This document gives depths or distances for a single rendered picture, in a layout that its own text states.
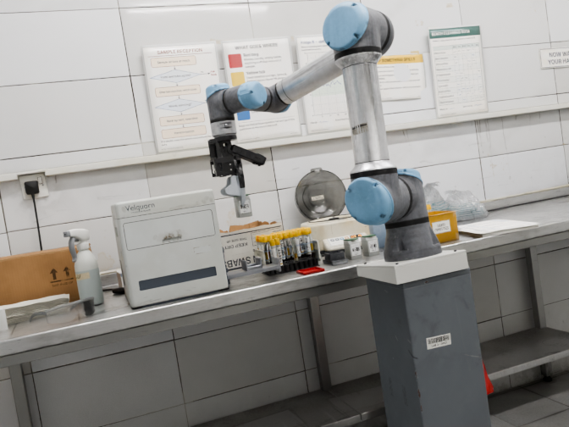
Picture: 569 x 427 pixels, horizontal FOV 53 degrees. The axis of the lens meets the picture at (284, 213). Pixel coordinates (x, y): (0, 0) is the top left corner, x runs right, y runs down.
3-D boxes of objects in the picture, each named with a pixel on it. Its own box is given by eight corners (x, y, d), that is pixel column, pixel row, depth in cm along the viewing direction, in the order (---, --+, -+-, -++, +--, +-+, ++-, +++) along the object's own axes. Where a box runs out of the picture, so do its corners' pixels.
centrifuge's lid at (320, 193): (291, 170, 231) (288, 174, 239) (301, 231, 229) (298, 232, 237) (341, 163, 235) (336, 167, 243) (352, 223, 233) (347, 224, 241)
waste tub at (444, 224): (427, 246, 190) (422, 217, 190) (406, 244, 203) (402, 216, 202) (460, 239, 194) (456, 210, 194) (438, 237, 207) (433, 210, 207)
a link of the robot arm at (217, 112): (218, 81, 163) (198, 87, 168) (224, 119, 164) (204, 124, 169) (236, 82, 169) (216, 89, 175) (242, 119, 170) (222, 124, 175)
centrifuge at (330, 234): (318, 258, 202) (313, 224, 201) (301, 251, 231) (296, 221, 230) (382, 246, 206) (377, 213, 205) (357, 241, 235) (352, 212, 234)
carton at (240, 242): (222, 276, 195) (215, 232, 194) (205, 268, 222) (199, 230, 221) (289, 262, 203) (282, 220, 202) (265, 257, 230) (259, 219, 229)
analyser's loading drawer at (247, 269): (216, 285, 166) (212, 267, 165) (211, 282, 172) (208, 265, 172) (281, 271, 172) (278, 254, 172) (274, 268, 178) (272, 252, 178)
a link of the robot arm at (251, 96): (273, 81, 166) (245, 90, 172) (248, 77, 157) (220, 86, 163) (277, 108, 166) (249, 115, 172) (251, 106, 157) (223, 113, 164)
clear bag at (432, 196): (422, 230, 238) (415, 186, 237) (392, 230, 252) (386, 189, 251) (461, 220, 252) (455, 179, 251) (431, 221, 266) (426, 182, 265)
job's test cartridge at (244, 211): (240, 218, 169) (236, 196, 169) (236, 218, 174) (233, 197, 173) (252, 215, 170) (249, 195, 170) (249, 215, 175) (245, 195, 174)
